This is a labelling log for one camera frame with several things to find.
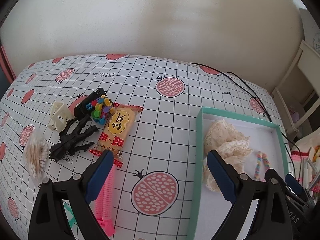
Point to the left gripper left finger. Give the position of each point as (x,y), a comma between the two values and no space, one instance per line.
(48,218)

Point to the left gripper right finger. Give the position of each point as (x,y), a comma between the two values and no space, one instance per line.
(271,218)

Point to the pink hair comb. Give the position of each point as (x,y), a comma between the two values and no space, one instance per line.
(103,203)

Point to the cotton swab bundle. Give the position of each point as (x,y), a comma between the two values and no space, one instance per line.
(35,154)

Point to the black hair claw clip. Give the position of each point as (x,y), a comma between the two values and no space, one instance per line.
(68,141)

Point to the cream lace scrunchie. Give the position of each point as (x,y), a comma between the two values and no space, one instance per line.
(230,144)

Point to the orange snack packet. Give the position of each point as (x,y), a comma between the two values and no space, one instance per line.
(115,132)

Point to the cream hair claw clip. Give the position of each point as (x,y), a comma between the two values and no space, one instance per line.
(59,114)

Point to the colourful block toy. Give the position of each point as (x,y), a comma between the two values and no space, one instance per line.
(101,109)

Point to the pink striped cloth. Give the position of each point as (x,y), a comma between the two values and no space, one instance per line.
(298,158)

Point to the teal storage box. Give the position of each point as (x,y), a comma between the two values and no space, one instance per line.
(208,208)

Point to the pomegranate grid tablecloth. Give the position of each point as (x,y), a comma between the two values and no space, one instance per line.
(163,136)

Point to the white wooden furniture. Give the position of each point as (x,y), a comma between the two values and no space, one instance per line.
(296,87)

